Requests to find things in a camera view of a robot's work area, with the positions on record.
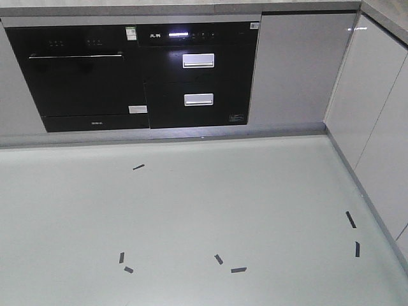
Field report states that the black disinfection cabinet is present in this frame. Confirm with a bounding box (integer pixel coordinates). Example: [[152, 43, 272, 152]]
[[137, 21, 259, 129]]

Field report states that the grey cabinet door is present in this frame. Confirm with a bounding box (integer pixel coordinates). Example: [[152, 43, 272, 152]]
[[248, 13, 356, 126]]

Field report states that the white side cabinet door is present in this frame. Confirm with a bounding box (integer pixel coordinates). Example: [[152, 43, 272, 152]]
[[324, 15, 407, 173]]

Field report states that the lower silver drawer handle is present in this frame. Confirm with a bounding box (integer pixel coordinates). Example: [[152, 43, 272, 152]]
[[184, 93, 214, 106]]

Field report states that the silver drawer handle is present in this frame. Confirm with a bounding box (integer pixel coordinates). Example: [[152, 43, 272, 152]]
[[184, 93, 214, 106], [182, 54, 215, 69]]

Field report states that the upper silver drawer handle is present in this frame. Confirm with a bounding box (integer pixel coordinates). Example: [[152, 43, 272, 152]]
[[182, 54, 215, 69]]

